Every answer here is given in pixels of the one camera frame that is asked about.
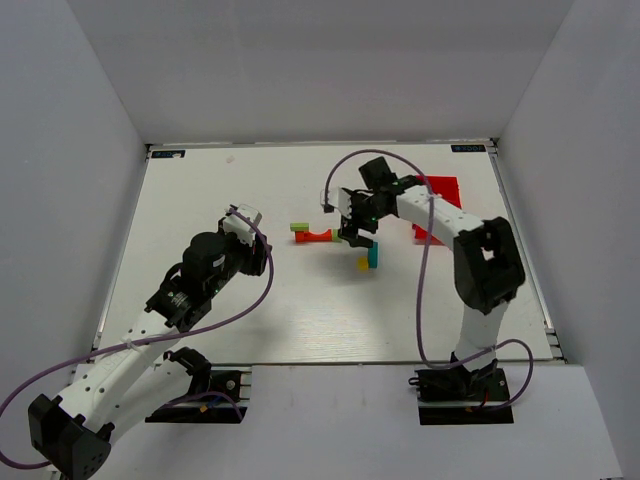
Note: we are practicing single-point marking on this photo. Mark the red arch wood block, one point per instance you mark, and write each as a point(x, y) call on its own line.
point(327, 236)

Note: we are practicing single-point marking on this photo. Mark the blue table sticker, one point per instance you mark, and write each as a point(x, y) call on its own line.
point(167, 154)
point(468, 148)

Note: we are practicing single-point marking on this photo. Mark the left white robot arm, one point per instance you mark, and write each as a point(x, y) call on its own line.
point(75, 429)

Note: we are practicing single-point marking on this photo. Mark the right blue table sticker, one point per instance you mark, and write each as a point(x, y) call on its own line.
point(468, 148)

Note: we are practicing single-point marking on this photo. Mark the long green wood block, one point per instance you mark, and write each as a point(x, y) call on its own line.
point(299, 227)

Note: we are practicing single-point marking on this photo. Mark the teal flat wood block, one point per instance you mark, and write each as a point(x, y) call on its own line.
point(373, 256)

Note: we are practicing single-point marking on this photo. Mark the red plastic bin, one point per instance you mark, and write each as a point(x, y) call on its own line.
point(445, 186)

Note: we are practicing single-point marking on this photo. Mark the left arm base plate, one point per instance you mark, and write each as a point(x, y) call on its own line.
point(222, 400)

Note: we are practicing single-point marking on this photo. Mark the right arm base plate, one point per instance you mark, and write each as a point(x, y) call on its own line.
point(441, 404)

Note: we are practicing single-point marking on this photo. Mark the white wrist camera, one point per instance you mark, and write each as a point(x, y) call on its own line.
point(242, 220)
point(336, 199)

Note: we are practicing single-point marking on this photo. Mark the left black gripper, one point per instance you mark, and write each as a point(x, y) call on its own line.
point(257, 255)

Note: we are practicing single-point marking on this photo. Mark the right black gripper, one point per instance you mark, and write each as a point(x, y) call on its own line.
point(353, 227)

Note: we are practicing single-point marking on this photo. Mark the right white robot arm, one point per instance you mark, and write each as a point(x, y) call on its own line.
point(487, 267)

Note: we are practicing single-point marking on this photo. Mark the left blue table sticker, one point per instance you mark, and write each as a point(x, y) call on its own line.
point(167, 154)

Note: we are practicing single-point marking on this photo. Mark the yellow wood cube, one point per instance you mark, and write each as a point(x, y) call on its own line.
point(363, 264)

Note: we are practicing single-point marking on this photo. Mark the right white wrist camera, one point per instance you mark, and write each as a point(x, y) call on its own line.
point(336, 199)

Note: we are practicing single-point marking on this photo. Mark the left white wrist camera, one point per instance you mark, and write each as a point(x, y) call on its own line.
point(242, 220)

